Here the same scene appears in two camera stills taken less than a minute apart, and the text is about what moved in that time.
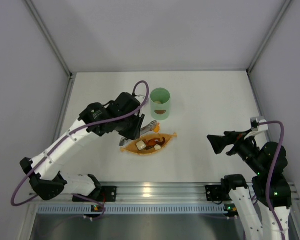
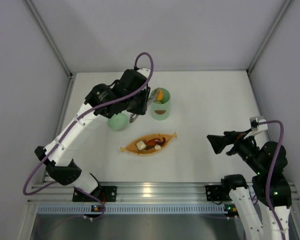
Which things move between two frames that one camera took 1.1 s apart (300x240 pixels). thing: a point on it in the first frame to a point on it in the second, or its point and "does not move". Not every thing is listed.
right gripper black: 232,142 does not move
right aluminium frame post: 285,5 does not move
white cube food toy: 141,145 does not move
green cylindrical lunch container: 160,103 does not move
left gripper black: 138,127 to 144,100
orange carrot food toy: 157,128 to 159,96
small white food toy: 157,147 does not move
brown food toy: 151,143 does not move
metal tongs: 149,127 to 133,116
